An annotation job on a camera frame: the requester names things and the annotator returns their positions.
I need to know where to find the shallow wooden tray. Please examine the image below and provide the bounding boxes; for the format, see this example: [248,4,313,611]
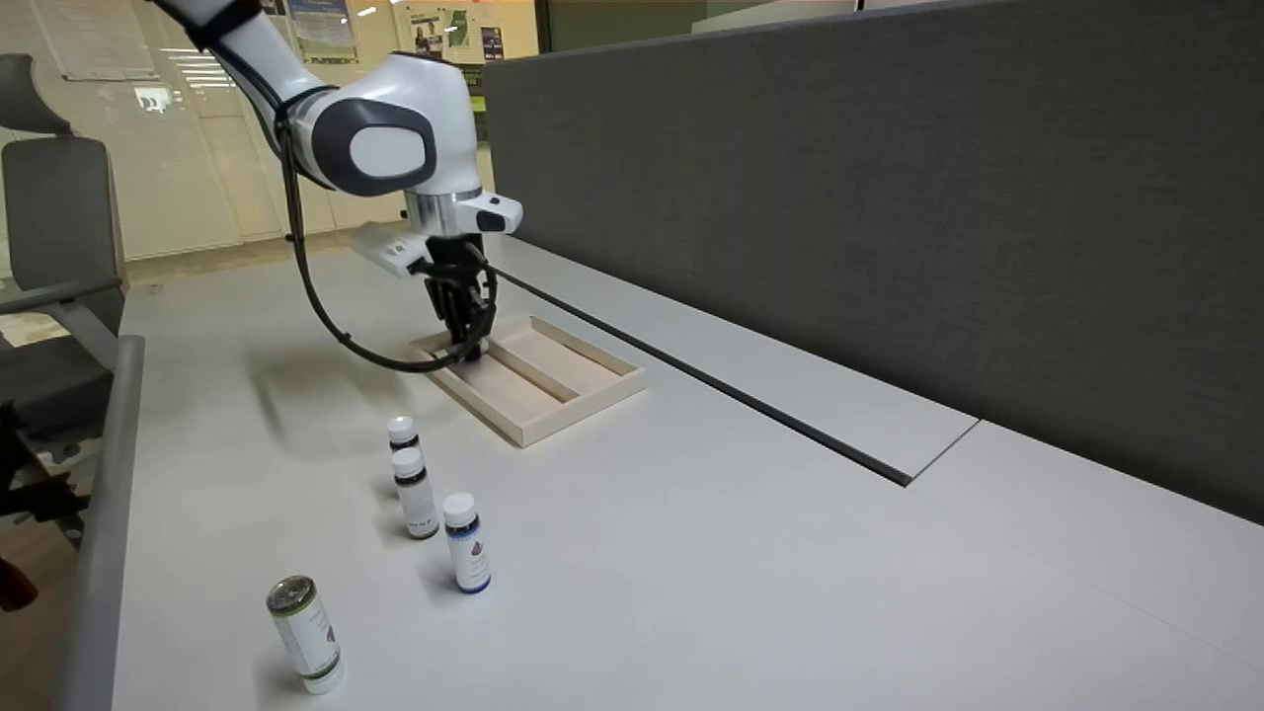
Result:
[412,312,650,450]

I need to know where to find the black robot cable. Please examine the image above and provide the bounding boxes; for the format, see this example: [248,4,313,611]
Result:
[273,112,501,375]

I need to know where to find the large grey partition panel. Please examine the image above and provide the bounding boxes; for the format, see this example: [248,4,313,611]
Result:
[479,0,1264,528]

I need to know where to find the grey office chair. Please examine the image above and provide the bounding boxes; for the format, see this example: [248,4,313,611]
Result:
[0,53,133,546]

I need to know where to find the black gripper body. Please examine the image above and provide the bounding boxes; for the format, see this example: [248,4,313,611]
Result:
[417,234,501,305]

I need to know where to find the small white bottle silver cap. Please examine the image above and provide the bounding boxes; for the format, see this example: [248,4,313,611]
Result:
[262,571,349,700]

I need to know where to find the grey cable cover panel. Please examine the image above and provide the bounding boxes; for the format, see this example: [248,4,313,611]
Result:
[351,222,979,488]

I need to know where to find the beige cabinet wall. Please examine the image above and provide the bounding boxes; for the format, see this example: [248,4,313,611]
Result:
[0,0,546,267]

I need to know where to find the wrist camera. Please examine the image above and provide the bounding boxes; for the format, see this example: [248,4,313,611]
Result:
[437,189,528,240]

